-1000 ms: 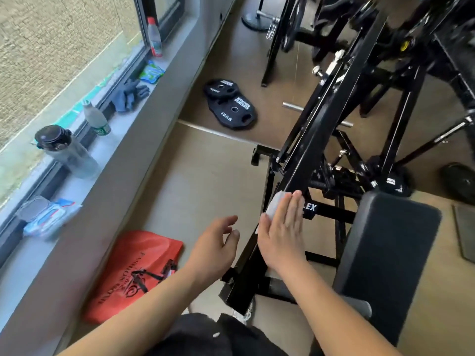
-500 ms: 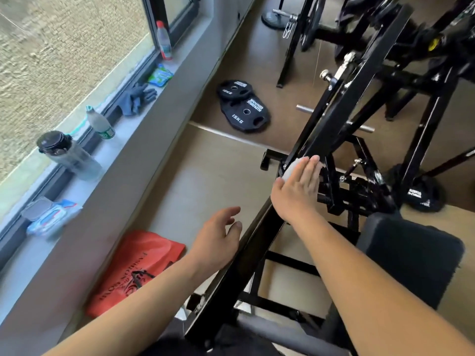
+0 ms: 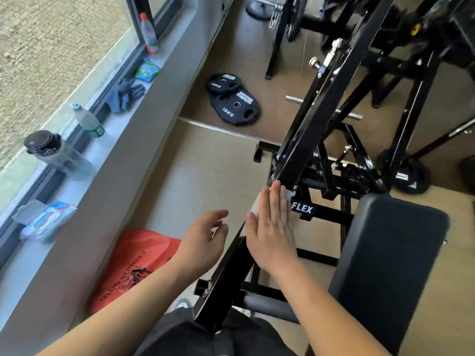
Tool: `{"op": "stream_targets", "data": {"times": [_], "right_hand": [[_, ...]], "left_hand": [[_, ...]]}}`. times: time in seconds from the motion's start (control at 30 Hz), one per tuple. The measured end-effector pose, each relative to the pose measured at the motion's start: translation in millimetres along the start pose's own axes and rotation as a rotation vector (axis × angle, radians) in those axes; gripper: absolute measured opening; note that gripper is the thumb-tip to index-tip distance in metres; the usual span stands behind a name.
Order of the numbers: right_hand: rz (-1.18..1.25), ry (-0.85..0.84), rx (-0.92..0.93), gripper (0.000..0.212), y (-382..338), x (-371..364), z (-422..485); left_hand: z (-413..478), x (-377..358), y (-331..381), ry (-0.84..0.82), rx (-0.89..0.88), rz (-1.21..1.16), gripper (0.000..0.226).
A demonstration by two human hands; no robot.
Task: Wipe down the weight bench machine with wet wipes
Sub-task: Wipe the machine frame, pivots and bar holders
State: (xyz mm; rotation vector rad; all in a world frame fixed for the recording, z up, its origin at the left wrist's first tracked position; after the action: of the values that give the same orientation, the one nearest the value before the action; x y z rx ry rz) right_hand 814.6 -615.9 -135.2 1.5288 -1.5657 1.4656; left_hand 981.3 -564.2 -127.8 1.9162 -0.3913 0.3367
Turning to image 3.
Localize person's left hand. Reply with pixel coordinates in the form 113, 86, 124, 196
172, 210, 229, 281

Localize person's right hand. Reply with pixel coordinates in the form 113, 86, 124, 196
245, 181, 300, 274

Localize white cleaning wipe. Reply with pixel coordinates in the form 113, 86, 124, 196
242, 187, 297, 238

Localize person's left forearm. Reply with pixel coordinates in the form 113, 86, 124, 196
37, 256, 202, 356

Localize person's right forearm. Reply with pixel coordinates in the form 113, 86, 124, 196
266, 260, 391, 356

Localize black foam roller pad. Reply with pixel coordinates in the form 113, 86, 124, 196
242, 292, 300, 325

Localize orange plastic bag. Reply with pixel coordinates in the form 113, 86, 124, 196
88, 228, 182, 315

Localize large black weight plate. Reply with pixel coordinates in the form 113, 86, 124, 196
208, 87, 261, 127

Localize black padded seat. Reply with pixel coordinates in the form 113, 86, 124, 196
328, 193, 451, 356

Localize person's black shorts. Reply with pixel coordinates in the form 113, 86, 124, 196
134, 307, 298, 356

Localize silver weight peg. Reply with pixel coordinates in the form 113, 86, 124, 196
285, 95, 364, 121

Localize black plate at machine foot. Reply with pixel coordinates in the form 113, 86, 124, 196
377, 149, 432, 195

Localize small black weight plate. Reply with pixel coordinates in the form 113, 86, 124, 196
206, 72, 243, 96

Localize grey gloves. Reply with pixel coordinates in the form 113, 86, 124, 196
105, 78, 146, 114

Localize clear bottle with green label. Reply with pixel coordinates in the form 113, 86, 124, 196
70, 103, 106, 140

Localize wet wipes pack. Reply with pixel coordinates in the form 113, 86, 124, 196
11, 199, 78, 244

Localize grey bottle with dark lid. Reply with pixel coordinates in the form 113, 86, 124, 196
24, 130, 94, 181

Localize green and blue packet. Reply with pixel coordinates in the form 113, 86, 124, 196
134, 58, 162, 83

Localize upright black weight plate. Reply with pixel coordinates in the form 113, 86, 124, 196
287, 0, 309, 43

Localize metal spring collar clip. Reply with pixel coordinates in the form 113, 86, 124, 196
268, 1, 284, 29

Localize round black plate with bar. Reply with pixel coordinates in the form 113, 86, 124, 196
246, 0, 283, 21

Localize clear bottle with red cap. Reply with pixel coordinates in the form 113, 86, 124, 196
139, 12, 160, 55

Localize black background gym machine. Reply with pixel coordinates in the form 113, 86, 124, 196
321, 0, 475, 171

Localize black gym machine frame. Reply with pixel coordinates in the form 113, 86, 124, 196
193, 0, 398, 332

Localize dark window frame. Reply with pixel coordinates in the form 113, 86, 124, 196
0, 0, 184, 269

